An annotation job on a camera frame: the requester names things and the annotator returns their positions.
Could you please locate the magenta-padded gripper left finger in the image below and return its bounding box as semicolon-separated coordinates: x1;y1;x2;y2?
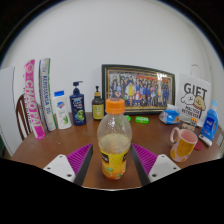
43;143;94;187

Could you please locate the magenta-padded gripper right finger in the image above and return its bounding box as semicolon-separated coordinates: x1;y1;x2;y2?
130;143;182;187

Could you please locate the orange juice bottle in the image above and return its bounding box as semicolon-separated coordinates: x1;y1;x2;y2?
96;97;133;181

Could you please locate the pink mug with orange print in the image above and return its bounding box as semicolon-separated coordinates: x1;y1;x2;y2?
169;126;199;163

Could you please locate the flat round red coaster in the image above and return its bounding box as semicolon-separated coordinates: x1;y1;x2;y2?
194;139;204;152

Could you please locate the small beige snack packet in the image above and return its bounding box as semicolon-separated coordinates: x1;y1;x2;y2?
181;121;197;133

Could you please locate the blue tissue pack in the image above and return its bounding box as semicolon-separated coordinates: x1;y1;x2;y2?
158;103;181;125

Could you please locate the white bottle with blue cap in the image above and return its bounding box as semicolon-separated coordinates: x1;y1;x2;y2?
52;90;73;130

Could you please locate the dark blue pump bottle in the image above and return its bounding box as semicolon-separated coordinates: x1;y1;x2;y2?
69;80;87;127

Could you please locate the brown wooden chair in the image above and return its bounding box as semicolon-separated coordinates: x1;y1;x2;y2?
15;93;34;141

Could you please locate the blue detergent bottle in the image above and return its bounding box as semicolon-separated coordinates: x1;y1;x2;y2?
200;99;220;142

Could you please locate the amber pump bottle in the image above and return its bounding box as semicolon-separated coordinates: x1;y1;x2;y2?
91;85;105;121

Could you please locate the white and green box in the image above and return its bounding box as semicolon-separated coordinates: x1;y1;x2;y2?
38;57;58;132

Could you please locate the white paper gift bag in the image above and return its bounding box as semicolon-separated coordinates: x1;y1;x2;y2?
175;63;212;128

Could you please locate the framed group photo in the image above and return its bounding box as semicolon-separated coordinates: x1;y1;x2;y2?
101;64;176;116

